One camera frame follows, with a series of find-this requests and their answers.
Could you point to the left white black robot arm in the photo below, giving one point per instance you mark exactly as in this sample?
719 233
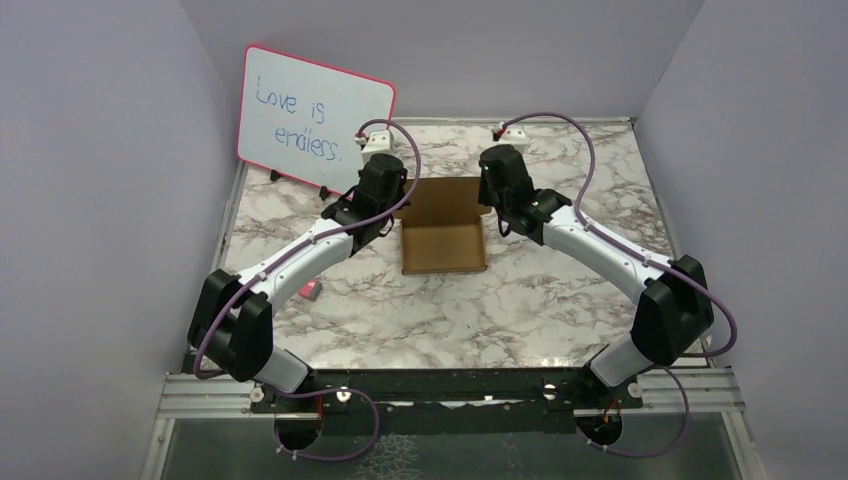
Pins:
232 326

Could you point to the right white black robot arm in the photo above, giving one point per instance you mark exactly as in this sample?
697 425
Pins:
672 310

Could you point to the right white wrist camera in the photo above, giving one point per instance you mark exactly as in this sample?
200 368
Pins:
513 135

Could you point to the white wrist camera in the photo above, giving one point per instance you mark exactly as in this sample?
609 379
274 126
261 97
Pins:
374 143
513 135

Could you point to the brown cardboard box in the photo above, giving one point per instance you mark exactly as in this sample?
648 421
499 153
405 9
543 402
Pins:
441 230

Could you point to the pink grey whiteboard eraser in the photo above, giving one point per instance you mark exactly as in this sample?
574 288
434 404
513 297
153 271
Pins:
311 291

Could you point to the pink framed whiteboard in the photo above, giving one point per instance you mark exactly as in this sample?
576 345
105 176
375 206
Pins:
299 117

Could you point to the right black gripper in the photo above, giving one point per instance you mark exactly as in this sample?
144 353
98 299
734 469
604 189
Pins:
483 198

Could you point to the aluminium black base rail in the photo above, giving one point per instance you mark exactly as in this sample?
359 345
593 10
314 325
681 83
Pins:
357 402

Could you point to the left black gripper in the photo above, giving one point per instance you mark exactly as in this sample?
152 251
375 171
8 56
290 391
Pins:
401 190

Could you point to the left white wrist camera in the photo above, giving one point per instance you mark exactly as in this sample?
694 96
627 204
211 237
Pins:
374 143

